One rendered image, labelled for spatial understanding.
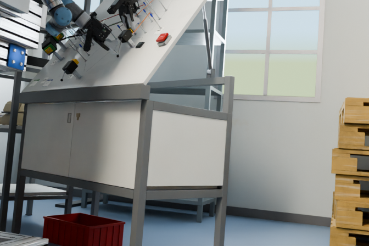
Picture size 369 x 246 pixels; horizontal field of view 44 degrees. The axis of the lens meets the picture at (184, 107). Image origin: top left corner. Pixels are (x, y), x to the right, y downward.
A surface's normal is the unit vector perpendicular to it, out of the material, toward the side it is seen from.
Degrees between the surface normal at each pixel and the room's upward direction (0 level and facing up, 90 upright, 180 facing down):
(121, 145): 90
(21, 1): 90
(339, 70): 90
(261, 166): 90
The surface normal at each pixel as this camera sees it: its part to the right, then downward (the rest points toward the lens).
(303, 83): -0.30, -0.11
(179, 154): 0.71, -0.01
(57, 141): -0.70, -0.11
